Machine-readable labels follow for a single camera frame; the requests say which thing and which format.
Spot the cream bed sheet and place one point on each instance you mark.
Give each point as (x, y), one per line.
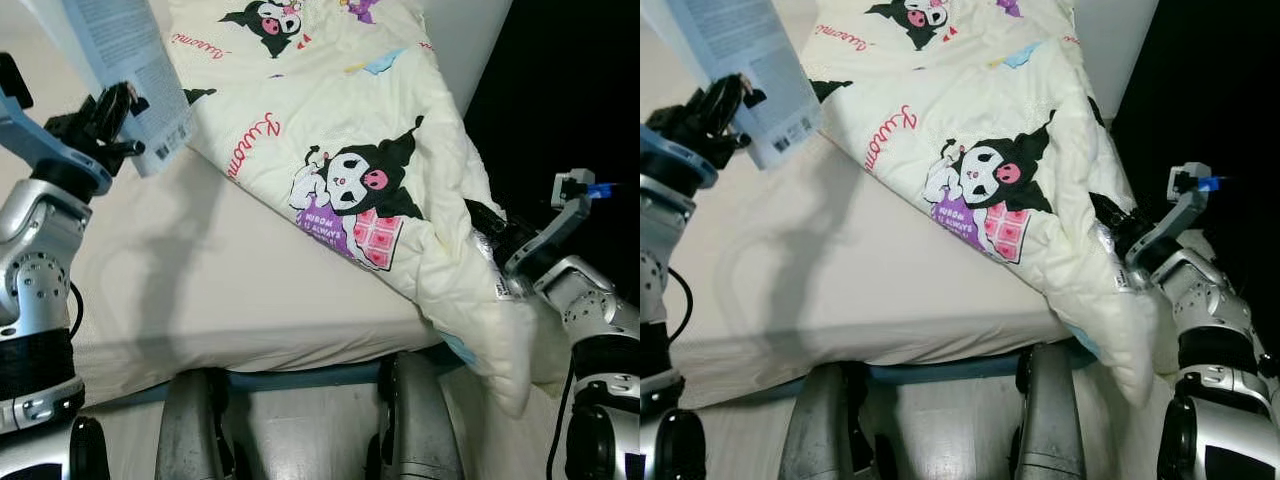
(250, 270)
(880, 270)

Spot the cream cartoon print quilt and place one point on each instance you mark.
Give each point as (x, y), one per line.
(330, 100)
(950, 100)

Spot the grey right robot leg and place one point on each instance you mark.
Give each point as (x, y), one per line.
(415, 430)
(1050, 420)

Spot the grey left robot leg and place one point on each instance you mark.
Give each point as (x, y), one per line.
(190, 430)
(815, 430)

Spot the white printed package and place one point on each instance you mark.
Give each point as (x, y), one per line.
(120, 50)
(750, 50)

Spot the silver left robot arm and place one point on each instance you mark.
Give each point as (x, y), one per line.
(35, 260)
(655, 250)

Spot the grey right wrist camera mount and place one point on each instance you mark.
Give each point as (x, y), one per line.
(555, 235)
(1170, 228)

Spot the grey robot leg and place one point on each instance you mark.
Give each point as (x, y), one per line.
(190, 430)
(815, 430)
(1050, 420)
(415, 430)

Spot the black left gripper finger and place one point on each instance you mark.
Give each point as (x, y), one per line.
(735, 92)
(740, 142)
(125, 150)
(122, 100)

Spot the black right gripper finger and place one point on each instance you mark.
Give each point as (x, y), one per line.
(1108, 212)
(485, 218)

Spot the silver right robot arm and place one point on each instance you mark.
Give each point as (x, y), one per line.
(590, 310)
(1200, 290)

